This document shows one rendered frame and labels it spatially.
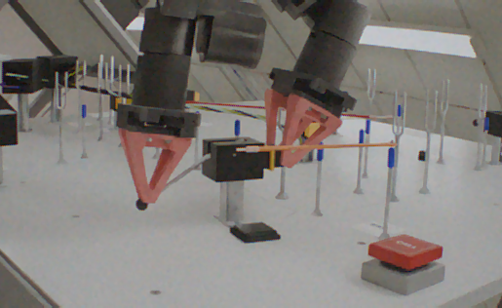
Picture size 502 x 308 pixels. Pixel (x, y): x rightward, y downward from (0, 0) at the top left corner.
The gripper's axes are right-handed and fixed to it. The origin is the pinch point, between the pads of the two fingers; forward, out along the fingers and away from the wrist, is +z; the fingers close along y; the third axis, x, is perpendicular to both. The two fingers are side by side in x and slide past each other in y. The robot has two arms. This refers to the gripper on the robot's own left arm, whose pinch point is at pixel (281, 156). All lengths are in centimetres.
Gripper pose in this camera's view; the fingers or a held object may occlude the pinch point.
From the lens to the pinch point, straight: 80.6
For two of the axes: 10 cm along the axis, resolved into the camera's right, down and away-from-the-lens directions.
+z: -4.2, 9.1, 0.0
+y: -4.4, -2.0, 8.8
